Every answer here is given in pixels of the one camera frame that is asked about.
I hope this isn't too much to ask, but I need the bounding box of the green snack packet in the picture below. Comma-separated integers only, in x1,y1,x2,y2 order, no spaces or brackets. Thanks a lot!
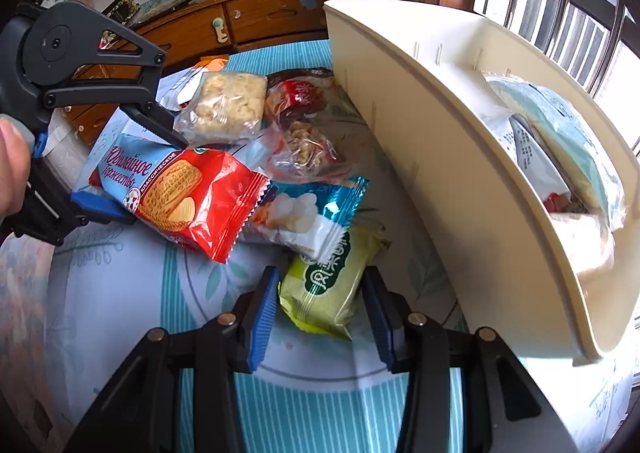
279,226,390,341

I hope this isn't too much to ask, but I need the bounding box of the clear bag puffed rice cake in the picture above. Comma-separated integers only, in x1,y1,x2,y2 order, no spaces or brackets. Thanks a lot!
174,72,267,147

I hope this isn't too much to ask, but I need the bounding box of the red blue biscuit packet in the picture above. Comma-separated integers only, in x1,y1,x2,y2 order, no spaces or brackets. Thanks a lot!
89,133,270,263

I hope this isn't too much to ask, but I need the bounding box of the blue white rice cracker packet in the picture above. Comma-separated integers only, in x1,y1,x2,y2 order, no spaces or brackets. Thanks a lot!
241,176,369,263

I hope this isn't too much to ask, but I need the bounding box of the large light blue snack bag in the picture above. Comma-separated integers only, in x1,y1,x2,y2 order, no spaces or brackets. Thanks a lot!
484,72,626,231

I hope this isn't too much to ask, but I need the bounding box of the Lipo cream biscuit packet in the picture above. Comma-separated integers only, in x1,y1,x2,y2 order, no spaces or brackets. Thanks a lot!
73,108,132,196

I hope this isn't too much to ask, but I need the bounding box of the person left hand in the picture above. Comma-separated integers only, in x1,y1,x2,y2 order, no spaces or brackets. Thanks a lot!
0,119,30,218

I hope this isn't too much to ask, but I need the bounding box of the orange white snack bar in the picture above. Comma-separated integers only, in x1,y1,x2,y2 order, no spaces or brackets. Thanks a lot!
156,55,229,112

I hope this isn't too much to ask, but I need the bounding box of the pastel floral blanket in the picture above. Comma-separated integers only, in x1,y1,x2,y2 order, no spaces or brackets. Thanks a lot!
1,236,61,452

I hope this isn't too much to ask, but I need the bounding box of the wooden desk with drawers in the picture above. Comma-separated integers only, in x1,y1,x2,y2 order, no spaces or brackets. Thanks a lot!
64,0,339,144

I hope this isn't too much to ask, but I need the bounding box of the red label nut packet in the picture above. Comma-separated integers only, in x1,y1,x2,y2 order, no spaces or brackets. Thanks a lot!
265,67,349,183

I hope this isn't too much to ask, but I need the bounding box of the white plastic storage bin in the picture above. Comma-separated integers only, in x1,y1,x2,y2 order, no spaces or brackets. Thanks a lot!
324,0,639,363

